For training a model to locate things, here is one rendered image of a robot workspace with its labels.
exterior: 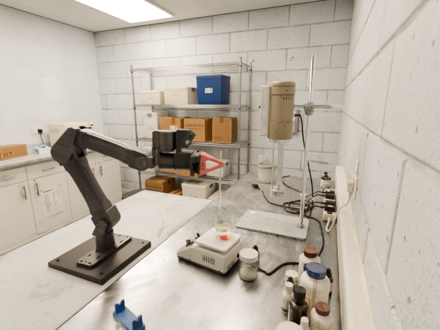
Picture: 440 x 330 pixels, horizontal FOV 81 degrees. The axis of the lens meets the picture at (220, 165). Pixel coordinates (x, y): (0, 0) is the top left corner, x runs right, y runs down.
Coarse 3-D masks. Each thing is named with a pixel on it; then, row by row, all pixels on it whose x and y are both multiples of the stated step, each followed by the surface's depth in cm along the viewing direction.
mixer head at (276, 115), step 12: (276, 84) 100; (288, 84) 99; (264, 96) 104; (276, 96) 101; (288, 96) 100; (264, 108) 105; (276, 108) 102; (288, 108) 101; (264, 120) 106; (276, 120) 103; (288, 120) 102; (264, 132) 107; (276, 132) 103; (288, 132) 103
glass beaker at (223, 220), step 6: (216, 216) 89; (222, 216) 90; (228, 216) 90; (216, 222) 86; (222, 222) 84; (228, 222) 85; (216, 228) 86; (222, 228) 85; (228, 228) 85; (216, 234) 87; (222, 234) 85; (228, 234) 86; (222, 240) 86
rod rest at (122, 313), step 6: (120, 306) 67; (114, 312) 66; (120, 312) 66; (126, 312) 66; (132, 312) 66; (120, 318) 65; (126, 318) 65; (132, 318) 65; (138, 318) 62; (126, 324) 63; (132, 324) 61; (138, 324) 62; (144, 324) 63
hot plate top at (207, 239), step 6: (204, 234) 90; (210, 234) 90; (234, 234) 90; (198, 240) 86; (204, 240) 86; (210, 240) 86; (216, 240) 86; (228, 240) 86; (234, 240) 86; (204, 246) 84; (210, 246) 83; (216, 246) 83; (222, 246) 83; (228, 246) 83; (222, 252) 81
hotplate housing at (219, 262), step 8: (240, 240) 90; (184, 248) 89; (192, 248) 86; (200, 248) 85; (208, 248) 85; (232, 248) 85; (240, 248) 89; (184, 256) 89; (192, 256) 87; (200, 256) 85; (208, 256) 83; (216, 256) 82; (224, 256) 81; (232, 256) 84; (200, 264) 86; (208, 264) 84; (216, 264) 82; (224, 264) 81; (232, 264) 85; (224, 272) 82
